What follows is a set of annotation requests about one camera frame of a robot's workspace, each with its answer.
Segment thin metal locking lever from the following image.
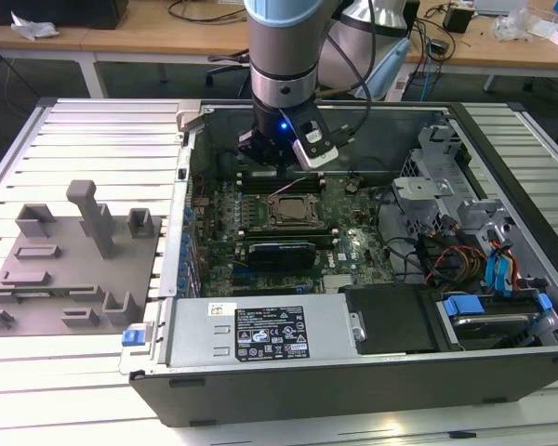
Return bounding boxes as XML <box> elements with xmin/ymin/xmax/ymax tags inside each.
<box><xmin>267</xmin><ymin>176</ymin><xmax>310</xmax><ymax>196</ymax></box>

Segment metal socket cover frame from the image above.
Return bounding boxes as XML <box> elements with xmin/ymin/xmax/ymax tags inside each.
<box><xmin>267</xmin><ymin>194</ymin><xmax>320</xmax><ymax>228</ymax></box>

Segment silver topped CPU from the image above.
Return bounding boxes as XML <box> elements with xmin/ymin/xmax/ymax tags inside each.
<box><xmin>278</xmin><ymin>201</ymin><xmax>309</xmax><ymax>222</ymax></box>

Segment CPU socket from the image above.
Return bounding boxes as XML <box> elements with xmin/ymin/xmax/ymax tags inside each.
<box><xmin>264</xmin><ymin>192</ymin><xmax>322</xmax><ymax>230</ymax></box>

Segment black RAM slot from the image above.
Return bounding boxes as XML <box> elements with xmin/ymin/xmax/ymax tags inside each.
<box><xmin>239</xmin><ymin>233</ymin><xmax>340</xmax><ymax>241</ymax></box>
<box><xmin>236</xmin><ymin>229</ymin><xmax>341</xmax><ymax>235</ymax></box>
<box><xmin>239</xmin><ymin>186</ymin><xmax>327</xmax><ymax>192</ymax></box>
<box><xmin>239</xmin><ymin>177</ymin><xmax>327</xmax><ymax>184</ymax></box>
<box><xmin>238</xmin><ymin>181</ymin><xmax>327</xmax><ymax>188</ymax></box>
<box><xmin>239</xmin><ymin>224</ymin><xmax>340</xmax><ymax>230</ymax></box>
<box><xmin>238</xmin><ymin>238</ymin><xmax>341</xmax><ymax>246</ymax></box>
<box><xmin>238</xmin><ymin>173</ymin><xmax>326</xmax><ymax>179</ymax></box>

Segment black office chair base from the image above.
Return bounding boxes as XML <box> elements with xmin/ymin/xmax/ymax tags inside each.
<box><xmin>206</xmin><ymin>53</ymin><xmax>252</xmax><ymax>99</ymax></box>

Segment green motherboard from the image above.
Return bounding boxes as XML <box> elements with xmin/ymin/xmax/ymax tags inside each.
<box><xmin>188</xmin><ymin>174</ymin><xmax>396</xmax><ymax>298</ymax></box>

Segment silver finned heatsink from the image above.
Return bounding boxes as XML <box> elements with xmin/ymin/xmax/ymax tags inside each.
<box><xmin>323</xmin><ymin>273</ymin><xmax>354</xmax><ymax>293</ymax></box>

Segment silver drive cage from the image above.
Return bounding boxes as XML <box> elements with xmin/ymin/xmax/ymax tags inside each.
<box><xmin>392</xmin><ymin>124</ymin><xmax>558</xmax><ymax>348</ymax></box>

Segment wooden desk with white legs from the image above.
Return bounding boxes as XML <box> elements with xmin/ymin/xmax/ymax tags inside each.
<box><xmin>0</xmin><ymin>20</ymin><xmax>252</xmax><ymax>101</ymax></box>
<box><xmin>399</xmin><ymin>0</ymin><xmax>558</xmax><ymax>94</ymax></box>

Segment black power supply label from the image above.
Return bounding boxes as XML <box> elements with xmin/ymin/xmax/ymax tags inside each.
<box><xmin>234</xmin><ymin>305</ymin><xmax>311</xmax><ymax>361</ymax></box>

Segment silver power supply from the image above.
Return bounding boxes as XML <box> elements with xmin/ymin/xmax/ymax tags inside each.
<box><xmin>165</xmin><ymin>296</ymin><xmax>362</xmax><ymax>371</ymax></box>

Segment small black box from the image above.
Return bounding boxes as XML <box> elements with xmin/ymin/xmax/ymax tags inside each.
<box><xmin>443</xmin><ymin>7</ymin><xmax>475</xmax><ymax>34</ymax></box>

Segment black plastic cover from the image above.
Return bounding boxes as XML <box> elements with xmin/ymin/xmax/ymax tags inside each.
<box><xmin>342</xmin><ymin>285</ymin><xmax>436</xmax><ymax>357</ymax></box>

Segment blue case latch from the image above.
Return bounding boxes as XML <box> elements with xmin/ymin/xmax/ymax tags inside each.
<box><xmin>121</xmin><ymin>324</ymin><xmax>149</xmax><ymax>348</ymax></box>

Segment grey parts rack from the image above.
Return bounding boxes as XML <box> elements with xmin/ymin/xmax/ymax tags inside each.
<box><xmin>0</xmin><ymin>178</ymin><xmax>164</xmax><ymax>338</ymax></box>

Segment large black box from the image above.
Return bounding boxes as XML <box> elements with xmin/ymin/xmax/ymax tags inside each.
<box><xmin>0</xmin><ymin>0</ymin><xmax>130</xmax><ymax>30</ymax></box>

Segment crumpled white paper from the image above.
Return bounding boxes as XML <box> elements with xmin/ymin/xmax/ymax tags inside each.
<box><xmin>9</xmin><ymin>9</ymin><xmax>60</xmax><ymax>42</ymax></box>

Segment silver laptop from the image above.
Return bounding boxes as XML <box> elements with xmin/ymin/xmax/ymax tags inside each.
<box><xmin>472</xmin><ymin>0</ymin><xmax>527</xmax><ymax>16</ymax></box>

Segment black and silver PC case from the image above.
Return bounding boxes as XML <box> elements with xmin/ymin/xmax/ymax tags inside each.
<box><xmin>119</xmin><ymin>99</ymin><xmax>558</xmax><ymax>428</ymax></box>

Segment clear plastic bags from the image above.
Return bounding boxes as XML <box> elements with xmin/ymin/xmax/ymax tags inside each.
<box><xmin>490</xmin><ymin>8</ymin><xmax>534</xmax><ymax>44</ymax></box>

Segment green RAM stick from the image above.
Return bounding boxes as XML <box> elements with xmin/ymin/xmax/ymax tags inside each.
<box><xmin>9</xmin><ymin>287</ymin><xmax>72</xmax><ymax>299</ymax></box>

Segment hard disk in blue carrier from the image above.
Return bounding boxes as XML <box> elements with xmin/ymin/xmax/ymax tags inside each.
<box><xmin>439</xmin><ymin>291</ymin><xmax>554</xmax><ymax>350</ymax></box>

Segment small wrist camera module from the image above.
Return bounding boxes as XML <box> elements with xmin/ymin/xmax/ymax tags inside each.
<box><xmin>234</xmin><ymin>129</ymin><xmax>262</xmax><ymax>160</ymax></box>

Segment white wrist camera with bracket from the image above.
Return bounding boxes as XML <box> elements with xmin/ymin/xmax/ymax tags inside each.
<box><xmin>290</xmin><ymin>111</ymin><xmax>341</xmax><ymax>172</ymax></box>

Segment pale plastic case corner bracket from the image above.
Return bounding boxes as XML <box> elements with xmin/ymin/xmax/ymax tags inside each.
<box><xmin>175</xmin><ymin>99</ymin><xmax>202</xmax><ymax>137</ymax></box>

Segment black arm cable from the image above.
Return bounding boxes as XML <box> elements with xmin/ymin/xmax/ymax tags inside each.
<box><xmin>327</xmin><ymin>0</ymin><xmax>382</xmax><ymax>145</ymax></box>

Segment black sleeved cable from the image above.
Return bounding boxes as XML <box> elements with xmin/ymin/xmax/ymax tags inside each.
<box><xmin>416</xmin><ymin>222</ymin><xmax>450</xmax><ymax>284</ymax></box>

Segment silver metal handle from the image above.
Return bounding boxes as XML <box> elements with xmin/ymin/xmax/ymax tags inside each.
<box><xmin>348</xmin><ymin>310</ymin><xmax>368</xmax><ymax>343</ymax></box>

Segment yellow orange wire bundle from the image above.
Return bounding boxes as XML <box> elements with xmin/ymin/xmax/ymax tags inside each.
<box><xmin>458</xmin><ymin>248</ymin><xmax>489</xmax><ymax>282</ymax></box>

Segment light blue flat cable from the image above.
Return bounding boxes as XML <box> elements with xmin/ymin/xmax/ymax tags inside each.
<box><xmin>498</xmin><ymin>237</ymin><xmax>518</xmax><ymax>295</ymax></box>
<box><xmin>485</xmin><ymin>244</ymin><xmax>506</xmax><ymax>299</ymax></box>

